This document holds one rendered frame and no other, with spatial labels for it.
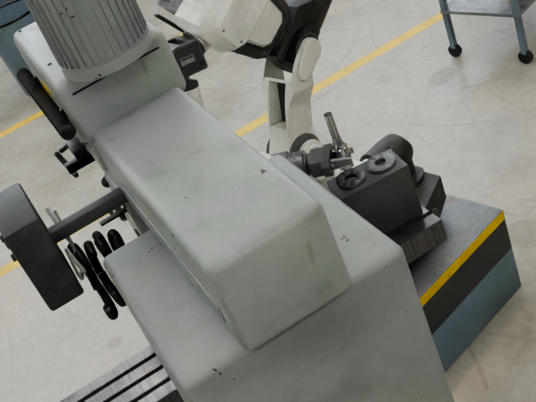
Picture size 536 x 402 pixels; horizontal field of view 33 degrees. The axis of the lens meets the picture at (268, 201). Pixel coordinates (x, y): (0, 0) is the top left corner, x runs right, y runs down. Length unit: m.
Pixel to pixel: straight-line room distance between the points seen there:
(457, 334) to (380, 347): 1.80
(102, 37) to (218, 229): 0.52
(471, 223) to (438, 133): 1.36
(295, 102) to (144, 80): 1.08
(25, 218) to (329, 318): 0.65
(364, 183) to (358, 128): 2.42
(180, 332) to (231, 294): 0.23
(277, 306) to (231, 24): 1.37
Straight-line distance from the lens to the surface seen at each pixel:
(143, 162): 1.74
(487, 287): 3.55
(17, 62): 7.12
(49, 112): 2.02
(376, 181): 2.59
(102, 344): 4.35
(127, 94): 1.94
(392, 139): 3.40
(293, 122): 2.97
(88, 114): 1.93
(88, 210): 1.94
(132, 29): 1.82
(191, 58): 2.70
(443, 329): 3.39
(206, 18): 2.67
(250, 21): 2.73
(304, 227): 1.43
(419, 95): 5.13
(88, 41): 1.79
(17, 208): 1.89
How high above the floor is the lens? 2.56
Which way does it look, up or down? 33 degrees down
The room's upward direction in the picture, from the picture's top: 23 degrees counter-clockwise
